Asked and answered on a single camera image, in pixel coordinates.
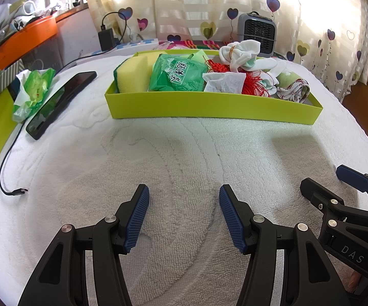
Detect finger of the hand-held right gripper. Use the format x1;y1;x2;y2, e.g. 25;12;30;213
336;164;368;213
300;178;368;230

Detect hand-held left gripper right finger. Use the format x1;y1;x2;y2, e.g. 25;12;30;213
219;184;352;306

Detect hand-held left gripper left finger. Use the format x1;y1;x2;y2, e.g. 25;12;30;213
18;184;150;306

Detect green white towel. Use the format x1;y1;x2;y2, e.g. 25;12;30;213
274;71;311;104

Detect lime green cardboard box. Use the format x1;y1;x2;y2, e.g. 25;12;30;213
104;49;324;126

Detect red tassel strings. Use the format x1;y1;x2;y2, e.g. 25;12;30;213
206;58;279;96

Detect white sock bundle teal trim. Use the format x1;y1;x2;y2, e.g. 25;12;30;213
243;58;288;88

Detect white gauze cloth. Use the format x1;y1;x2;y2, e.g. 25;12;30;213
203;71;247;93

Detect yellow sponge with green scrub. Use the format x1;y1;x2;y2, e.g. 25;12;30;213
113;57;152;94
130;54;159;71

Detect green tissue packet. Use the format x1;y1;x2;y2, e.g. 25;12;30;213
148;54;209;93

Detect black smartphone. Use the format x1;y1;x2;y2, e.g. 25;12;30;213
25;71;98;140

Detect open green tissue pack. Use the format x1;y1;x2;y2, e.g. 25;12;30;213
11;68;57;123

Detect grey portable fan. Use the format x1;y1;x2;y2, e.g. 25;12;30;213
237;12;277;59

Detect white blue power strip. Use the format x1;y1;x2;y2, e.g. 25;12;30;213
117;38;161;52

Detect colourful plaid cloth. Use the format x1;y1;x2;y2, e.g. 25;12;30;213
158;40;287;58

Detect black power adapter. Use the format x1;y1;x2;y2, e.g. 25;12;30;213
98;29;118;52

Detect dark glass tank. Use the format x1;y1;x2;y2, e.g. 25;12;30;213
21;33;64;74

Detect orange tray with items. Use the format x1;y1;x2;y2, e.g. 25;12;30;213
0;16;59;69

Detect orange window ledge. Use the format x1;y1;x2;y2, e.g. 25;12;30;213
56;4;89;23

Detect heart print curtain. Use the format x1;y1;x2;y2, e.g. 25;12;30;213
85;0;368;103

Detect white clutter pile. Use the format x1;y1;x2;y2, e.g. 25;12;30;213
0;0;57;39

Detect black charging cable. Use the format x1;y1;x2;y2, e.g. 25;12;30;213
0;121;30;197

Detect black adapter cable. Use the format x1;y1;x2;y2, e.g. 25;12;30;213
100;12;131;44

